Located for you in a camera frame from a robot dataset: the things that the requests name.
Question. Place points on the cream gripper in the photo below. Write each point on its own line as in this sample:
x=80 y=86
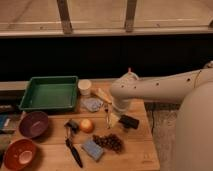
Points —
x=113 y=119

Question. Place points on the black eraser block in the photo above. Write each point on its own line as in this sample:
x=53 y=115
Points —
x=129 y=122

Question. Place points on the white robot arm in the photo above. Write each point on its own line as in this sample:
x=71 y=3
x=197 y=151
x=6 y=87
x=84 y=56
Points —
x=180 y=110

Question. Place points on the dark grape bunch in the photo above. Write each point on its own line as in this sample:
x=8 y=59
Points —
x=111 y=142

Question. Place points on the crumpled grey cloth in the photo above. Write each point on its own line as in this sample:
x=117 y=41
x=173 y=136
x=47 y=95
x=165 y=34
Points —
x=92 y=104

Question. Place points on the orange fruit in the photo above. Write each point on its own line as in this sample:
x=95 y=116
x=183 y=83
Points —
x=86 y=125

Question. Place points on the yellow banana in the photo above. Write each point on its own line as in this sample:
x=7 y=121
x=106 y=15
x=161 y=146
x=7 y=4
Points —
x=101 y=94

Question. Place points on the blue sponge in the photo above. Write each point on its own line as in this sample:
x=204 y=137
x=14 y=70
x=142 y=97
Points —
x=92 y=149

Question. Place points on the small dark toy object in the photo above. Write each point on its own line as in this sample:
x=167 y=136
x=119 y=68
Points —
x=73 y=125

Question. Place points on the white cup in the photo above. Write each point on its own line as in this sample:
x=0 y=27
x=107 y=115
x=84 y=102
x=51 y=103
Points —
x=84 y=86

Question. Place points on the green plastic tray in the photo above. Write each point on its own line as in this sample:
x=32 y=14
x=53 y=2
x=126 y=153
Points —
x=50 y=93

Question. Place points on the purple bowl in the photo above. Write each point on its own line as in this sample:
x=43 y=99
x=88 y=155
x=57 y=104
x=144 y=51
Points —
x=34 y=124

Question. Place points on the orange bowl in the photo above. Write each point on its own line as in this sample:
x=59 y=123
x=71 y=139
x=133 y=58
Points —
x=19 y=154

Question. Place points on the blue box at left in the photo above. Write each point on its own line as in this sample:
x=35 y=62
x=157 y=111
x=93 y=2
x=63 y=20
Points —
x=8 y=123

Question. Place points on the black handled knife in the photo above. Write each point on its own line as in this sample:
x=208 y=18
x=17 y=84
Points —
x=73 y=150

